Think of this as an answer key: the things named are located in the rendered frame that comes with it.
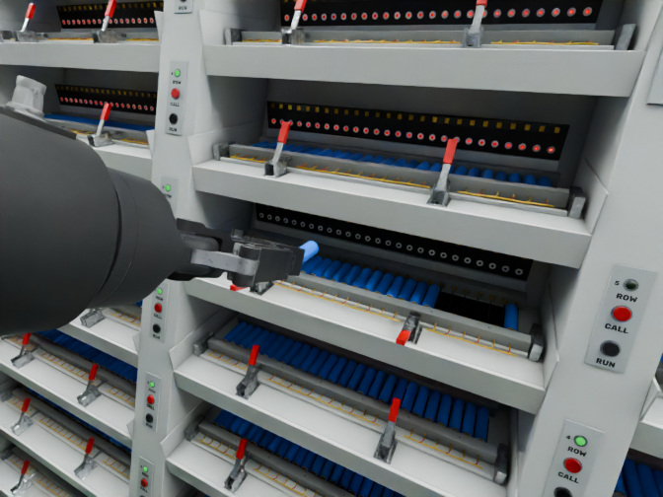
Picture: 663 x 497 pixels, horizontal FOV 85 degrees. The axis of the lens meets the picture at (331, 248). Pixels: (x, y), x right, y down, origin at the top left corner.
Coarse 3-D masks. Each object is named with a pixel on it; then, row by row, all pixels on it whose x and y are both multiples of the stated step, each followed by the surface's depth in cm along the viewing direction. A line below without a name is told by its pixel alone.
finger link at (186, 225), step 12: (180, 228) 23; (192, 228) 23; (204, 228) 24; (216, 240) 26; (228, 240) 26; (228, 252) 26; (168, 276) 23; (180, 276) 23; (192, 276) 24; (204, 276) 25; (216, 276) 26
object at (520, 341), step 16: (288, 288) 62; (320, 288) 62; (336, 288) 60; (352, 288) 60; (368, 304) 59; (384, 304) 57; (400, 304) 56; (416, 304) 57; (400, 320) 55; (432, 320) 55; (448, 320) 53; (464, 320) 53; (448, 336) 53; (480, 336) 52; (496, 336) 51; (512, 336) 50; (528, 336) 50
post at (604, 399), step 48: (624, 144) 40; (624, 192) 40; (624, 240) 40; (576, 288) 43; (576, 336) 43; (576, 384) 44; (624, 384) 42; (528, 432) 49; (624, 432) 42; (528, 480) 47
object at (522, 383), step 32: (224, 224) 75; (256, 224) 80; (384, 256) 69; (416, 256) 67; (192, 288) 68; (224, 288) 64; (288, 320) 60; (320, 320) 57; (352, 320) 56; (384, 320) 57; (544, 320) 54; (384, 352) 54; (416, 352) 51; (448, 352) 51; (480, 352) 51; (544, 352) 50; (448, 384) 51; (480, 384) 49; (512, 384) 47; (544, 384) 46
